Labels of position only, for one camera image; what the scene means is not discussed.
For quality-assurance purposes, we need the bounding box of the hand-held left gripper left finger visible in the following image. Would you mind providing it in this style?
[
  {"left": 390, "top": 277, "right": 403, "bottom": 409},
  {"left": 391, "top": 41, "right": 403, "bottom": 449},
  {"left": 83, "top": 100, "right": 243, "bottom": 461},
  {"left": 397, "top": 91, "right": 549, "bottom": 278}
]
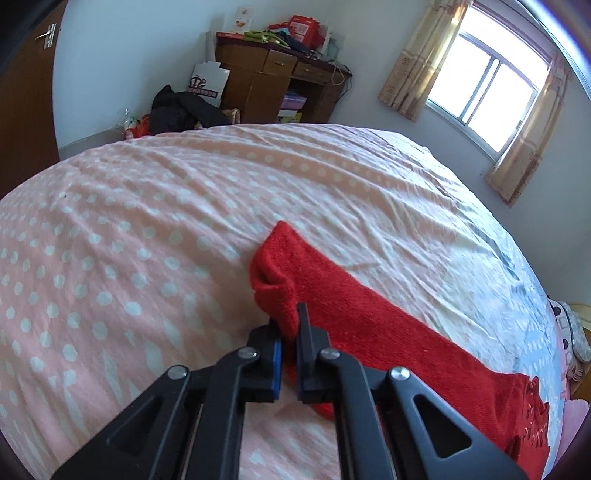
[{"left": 51, "top": 323, "right": 283, "bottom": 480}]

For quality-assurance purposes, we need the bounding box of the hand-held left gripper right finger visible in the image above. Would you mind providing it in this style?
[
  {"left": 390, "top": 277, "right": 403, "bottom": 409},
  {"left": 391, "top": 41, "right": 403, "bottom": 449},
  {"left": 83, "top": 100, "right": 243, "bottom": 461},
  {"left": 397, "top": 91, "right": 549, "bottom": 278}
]
[{"left": 295, "top": 302, "right": 529, "bottom": 480}]

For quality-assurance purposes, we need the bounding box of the red knitted sweater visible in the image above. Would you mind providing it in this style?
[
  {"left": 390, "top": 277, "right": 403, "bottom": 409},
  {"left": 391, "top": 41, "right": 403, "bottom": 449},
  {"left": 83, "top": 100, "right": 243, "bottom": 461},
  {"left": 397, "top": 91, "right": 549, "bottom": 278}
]
[{"left": 249, "top": 220, "right": 552, "bottom": 480}]

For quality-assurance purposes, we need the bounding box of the polka dot bedsheet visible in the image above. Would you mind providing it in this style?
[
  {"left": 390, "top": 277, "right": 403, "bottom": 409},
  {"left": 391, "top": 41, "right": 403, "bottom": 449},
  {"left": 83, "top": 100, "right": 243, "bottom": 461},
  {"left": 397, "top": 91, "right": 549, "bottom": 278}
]
[{"left": 0, "top": 122, "right": 573, "bottom": 480}]

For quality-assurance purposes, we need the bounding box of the stack of coloured boxes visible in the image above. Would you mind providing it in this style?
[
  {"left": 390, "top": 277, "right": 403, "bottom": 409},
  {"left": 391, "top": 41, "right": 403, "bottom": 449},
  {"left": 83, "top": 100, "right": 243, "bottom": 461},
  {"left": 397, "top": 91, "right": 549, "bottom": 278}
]
[{"left": 279, "top": 90, "right": 308, "bottom": 123}]

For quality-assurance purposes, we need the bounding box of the black jacket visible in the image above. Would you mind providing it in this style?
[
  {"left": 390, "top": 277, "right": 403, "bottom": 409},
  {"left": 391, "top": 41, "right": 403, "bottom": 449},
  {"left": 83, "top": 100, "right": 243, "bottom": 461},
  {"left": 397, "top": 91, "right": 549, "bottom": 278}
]
[{"left": 150, "top": 84, "right": 232, "bottom": 137}]

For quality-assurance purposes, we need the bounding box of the red cloth bundle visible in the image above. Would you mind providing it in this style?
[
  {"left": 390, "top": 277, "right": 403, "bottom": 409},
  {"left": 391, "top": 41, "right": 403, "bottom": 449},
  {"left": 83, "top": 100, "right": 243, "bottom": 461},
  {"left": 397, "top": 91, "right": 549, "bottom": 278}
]
[{"left": 122, "top": 113, "right": 154, "bottom": 140}]

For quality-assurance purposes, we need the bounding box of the grey patterned pillow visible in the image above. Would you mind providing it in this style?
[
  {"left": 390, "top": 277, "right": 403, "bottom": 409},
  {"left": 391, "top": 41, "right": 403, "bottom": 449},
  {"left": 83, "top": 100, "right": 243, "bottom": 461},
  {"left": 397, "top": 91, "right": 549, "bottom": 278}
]
[{"left": 549, "top": 299, "right": 591, "bottom": 361}]

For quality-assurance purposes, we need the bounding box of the wooden desk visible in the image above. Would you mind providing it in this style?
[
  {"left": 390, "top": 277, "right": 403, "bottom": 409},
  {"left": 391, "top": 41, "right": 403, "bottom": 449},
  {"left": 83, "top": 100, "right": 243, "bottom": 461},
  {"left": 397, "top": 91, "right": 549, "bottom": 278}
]
[{"left": 215, "top": 32, "right": 354, "bottom": 124}]

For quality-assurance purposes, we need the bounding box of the white crown print paper bag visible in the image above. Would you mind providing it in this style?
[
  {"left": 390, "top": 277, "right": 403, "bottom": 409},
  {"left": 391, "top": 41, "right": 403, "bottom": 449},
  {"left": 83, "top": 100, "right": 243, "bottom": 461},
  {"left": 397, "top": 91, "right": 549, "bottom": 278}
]
[{"left": 190, "top": 60, "right": 231, "bottom": 110}]

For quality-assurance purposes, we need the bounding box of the pink pillow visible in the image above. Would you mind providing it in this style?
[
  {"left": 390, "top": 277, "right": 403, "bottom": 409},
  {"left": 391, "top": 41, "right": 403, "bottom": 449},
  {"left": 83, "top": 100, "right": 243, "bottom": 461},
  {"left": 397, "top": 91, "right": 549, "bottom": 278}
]
[{"left": 566, "top": 360, "right": 591, "bottom": 402}]

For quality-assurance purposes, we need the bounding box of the beige patterned curtain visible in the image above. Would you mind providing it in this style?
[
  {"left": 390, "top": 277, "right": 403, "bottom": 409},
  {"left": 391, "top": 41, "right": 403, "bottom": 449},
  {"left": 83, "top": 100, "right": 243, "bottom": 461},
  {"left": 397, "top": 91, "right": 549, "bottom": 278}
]
[
  {"left": 484, "top": 53, "right": 573, "bottom": 208},
  {"left": 378, "top": 0, "right": 474, "bottom": 123}
]

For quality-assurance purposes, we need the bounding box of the green cloth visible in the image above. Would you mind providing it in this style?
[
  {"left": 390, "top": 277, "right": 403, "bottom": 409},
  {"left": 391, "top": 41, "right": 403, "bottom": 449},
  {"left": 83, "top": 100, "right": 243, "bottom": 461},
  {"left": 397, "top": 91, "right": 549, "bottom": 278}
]
[{"left": 244, "top": 28, "right": 289, "bottom": 47}]

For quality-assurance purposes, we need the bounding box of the brown wooden door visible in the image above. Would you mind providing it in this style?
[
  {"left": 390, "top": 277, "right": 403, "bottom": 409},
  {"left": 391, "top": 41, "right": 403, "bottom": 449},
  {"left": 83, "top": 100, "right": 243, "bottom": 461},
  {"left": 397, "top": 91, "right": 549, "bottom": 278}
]
[{"left": 0, "top": 0, "right": 64, "bottom": 199}]

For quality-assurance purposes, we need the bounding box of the thin cable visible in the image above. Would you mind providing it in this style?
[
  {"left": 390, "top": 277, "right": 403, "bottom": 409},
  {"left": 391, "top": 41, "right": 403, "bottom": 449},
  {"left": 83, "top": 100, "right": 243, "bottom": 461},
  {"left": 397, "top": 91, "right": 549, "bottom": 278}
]
[{"left": 329, "top": 59, "right": 354, "bottom": 100}]

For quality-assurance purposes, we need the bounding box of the window with metal frame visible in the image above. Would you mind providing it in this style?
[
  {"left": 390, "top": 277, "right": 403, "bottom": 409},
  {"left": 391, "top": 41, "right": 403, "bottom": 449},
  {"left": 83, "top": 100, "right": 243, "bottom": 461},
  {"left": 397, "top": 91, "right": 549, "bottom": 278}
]
[{"left": 425, "top": 0, "right": 561, "bottom": 162}]

